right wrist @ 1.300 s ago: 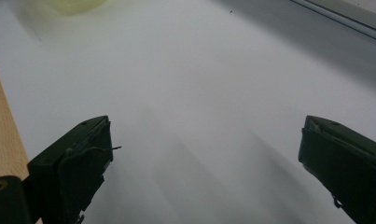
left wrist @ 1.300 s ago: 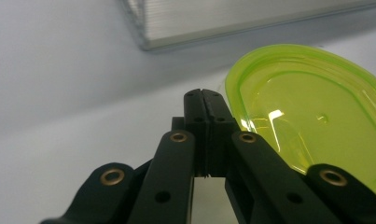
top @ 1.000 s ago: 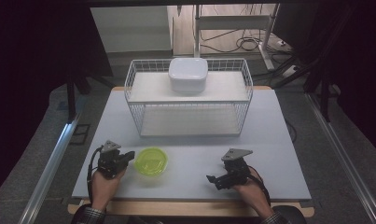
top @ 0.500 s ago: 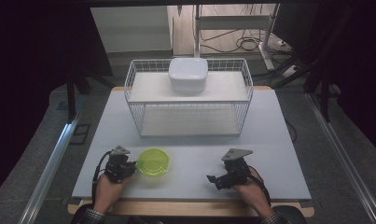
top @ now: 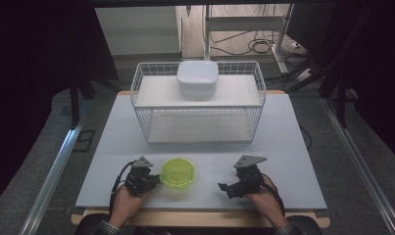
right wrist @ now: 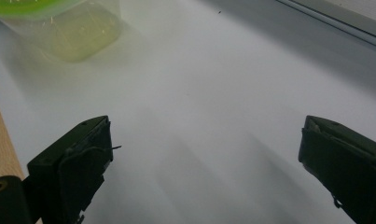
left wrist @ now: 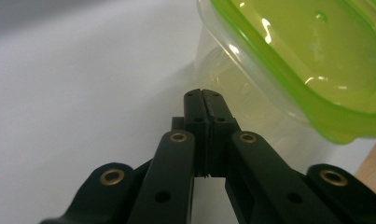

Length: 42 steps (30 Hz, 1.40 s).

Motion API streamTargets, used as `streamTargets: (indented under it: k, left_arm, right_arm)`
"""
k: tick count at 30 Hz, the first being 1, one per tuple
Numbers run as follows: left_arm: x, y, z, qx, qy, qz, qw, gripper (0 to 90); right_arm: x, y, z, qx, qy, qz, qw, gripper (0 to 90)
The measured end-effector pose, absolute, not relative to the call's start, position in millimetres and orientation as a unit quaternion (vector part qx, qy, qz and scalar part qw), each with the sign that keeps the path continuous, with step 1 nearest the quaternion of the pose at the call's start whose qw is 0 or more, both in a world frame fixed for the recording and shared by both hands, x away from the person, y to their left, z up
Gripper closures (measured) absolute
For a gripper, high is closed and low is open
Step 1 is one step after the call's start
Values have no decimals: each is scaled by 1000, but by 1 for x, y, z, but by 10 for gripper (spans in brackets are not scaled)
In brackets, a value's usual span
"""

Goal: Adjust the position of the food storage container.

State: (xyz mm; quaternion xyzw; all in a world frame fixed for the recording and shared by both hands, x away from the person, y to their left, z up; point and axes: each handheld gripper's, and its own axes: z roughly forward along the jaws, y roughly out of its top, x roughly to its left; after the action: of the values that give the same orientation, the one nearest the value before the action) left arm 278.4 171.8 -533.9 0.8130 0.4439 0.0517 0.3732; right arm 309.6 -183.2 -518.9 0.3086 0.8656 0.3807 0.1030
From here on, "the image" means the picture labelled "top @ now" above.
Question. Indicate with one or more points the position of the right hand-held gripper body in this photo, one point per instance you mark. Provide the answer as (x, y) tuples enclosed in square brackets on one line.
[(249, 178)]

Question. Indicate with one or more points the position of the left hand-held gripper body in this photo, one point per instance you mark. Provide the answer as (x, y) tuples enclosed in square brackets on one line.
[(140, 176)]

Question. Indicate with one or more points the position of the green translucent bowl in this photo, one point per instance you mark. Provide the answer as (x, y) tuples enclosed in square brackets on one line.
[(178, 173)]

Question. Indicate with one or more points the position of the white square bowl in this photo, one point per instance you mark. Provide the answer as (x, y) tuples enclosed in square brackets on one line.
[(197, 77)]

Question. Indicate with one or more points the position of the person's left hand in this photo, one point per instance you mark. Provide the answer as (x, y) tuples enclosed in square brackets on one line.
[(128, 204)]

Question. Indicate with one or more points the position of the person's right hand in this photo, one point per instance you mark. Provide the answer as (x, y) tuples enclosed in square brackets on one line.
[(267, 200)]

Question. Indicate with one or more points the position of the black stool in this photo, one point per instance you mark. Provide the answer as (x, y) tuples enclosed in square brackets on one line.
[(311, 225)]

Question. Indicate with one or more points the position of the black stand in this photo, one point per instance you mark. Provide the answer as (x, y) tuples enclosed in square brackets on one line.
[(75, 101), (340, 104)]

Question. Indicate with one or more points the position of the white power strip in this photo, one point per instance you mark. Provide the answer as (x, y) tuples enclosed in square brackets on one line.
[(304, 74)]

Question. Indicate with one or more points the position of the white cabinet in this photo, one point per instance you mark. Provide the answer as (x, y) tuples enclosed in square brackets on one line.
[(138, 29)]

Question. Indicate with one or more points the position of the aluminium rail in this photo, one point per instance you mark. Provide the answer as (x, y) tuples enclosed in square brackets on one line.
[(51, 179), (365, 169)]

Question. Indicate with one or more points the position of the white desk frame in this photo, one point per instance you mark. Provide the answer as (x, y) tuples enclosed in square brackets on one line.
[(244, 23)]

